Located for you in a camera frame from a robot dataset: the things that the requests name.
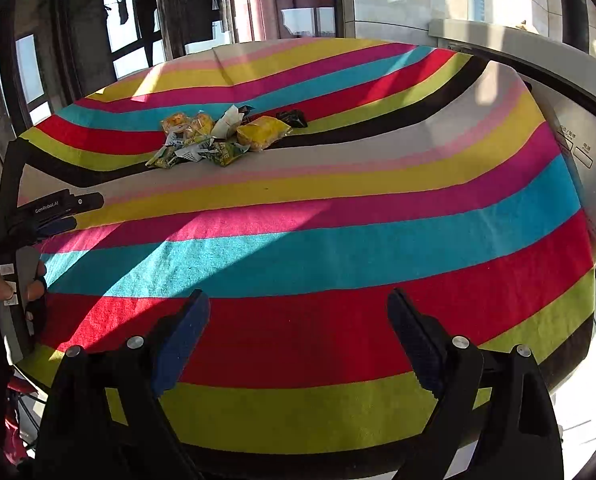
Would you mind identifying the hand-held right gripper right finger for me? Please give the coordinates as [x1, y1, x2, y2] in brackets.
[387, 287, 564, 480]

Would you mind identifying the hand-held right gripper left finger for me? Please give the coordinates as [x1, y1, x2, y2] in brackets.
[35, 289, 211, 480]

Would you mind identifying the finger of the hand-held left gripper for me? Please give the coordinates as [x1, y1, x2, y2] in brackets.
[33, 216, 79, 242]
[25, 191, 105, 221]

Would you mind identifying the green pea packet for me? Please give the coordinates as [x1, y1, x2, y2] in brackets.
[145, 147, 179, 171]
[210, 141, 251, 167]

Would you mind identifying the white green-print packet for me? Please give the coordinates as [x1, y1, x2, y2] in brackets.
[174, 141, 213, 162]

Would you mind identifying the white snack packet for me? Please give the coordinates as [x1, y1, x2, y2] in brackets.
[212, 105, 246, 138]

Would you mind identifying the large yellow snack packet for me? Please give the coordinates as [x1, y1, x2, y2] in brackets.
[236, 116, 293, 152]

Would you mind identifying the black snack packet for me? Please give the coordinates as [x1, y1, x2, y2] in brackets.
[276, 110, 309, 129]

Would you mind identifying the person's left hand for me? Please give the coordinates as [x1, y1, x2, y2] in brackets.
[0, 261, 49, 323]

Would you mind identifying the colourful striped cloth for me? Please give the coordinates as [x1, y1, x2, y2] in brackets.
[15, 37, 596, 466]

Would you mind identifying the red cloth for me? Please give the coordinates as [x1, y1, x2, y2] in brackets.
[3, 375, 34, 461]

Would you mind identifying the white appliance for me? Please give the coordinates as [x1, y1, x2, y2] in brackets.
[430, 19, 596, 271]

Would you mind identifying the black tube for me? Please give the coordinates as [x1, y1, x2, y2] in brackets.
[555, 0, 591, 53]

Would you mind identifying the dark window frame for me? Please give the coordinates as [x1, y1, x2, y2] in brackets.
[0, 0, 239, 131]

